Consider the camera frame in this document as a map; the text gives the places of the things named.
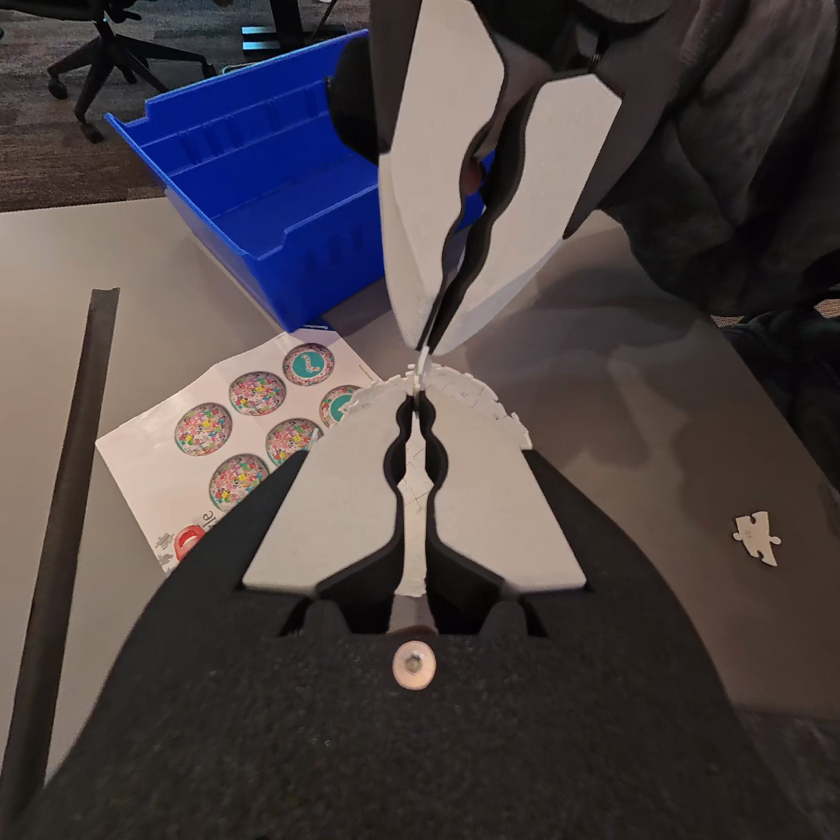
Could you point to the puzzle instruction sheet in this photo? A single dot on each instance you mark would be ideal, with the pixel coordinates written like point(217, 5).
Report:
point(131, 459)

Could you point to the white puzzle piece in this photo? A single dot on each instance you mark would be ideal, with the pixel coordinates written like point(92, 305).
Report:
point(422, 367)
point(756, 537)

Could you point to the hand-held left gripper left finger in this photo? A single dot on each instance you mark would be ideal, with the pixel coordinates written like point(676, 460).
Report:
point(328, 512)

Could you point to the black office chair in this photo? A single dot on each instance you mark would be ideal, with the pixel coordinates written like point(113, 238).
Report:
point(111, 59)

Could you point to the blue plastic bin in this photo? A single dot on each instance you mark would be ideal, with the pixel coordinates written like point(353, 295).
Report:
point(262, 184)

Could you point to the person's right hand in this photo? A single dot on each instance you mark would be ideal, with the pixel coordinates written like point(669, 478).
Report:
point(472, 178)

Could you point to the colourful puzzle ball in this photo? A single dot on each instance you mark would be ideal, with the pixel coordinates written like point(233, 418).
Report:
point(472, 400)

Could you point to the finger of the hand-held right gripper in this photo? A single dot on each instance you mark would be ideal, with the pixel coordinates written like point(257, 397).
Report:
point(551, 184)
point(426, 164)

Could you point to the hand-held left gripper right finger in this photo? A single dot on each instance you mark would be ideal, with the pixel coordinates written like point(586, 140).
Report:
point(499, 525)

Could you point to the black table edge strip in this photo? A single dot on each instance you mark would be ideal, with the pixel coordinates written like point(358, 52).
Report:
point(62, 525)

